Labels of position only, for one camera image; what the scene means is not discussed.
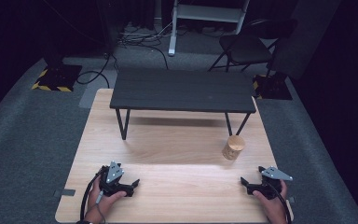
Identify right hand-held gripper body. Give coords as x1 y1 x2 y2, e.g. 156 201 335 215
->
252 165 294 201

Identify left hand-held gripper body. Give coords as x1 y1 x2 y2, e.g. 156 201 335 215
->
98 161 133 198

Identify wooden cylinder jar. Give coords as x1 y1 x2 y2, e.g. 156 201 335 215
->
221 134 246 161

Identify person's right hand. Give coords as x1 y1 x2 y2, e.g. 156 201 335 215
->
252 179 290 224

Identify person's left hand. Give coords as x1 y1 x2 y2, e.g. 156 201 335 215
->
85 175 128 224

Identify black yellow striped stand base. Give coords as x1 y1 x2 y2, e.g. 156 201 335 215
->
31 63 83 92
252 72 294 101

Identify black low shelf table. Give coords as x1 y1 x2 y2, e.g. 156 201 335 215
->
109 67 257 141

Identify black folding chair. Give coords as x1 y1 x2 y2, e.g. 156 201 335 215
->
208 18 299 78

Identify white metal stand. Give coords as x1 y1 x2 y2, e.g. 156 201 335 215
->
167 0 251 57

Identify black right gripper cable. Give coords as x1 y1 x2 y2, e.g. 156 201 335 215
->
268 180 294 224

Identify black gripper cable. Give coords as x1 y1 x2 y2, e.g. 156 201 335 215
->
79 167 110 222
268 180 294 224

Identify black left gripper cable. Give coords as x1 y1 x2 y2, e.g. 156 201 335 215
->
79 167 110 222

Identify black floor cable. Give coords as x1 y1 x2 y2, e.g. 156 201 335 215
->
76 51 119 90

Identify bundle of floor cables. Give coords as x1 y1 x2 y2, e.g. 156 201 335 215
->
117 21 187 71

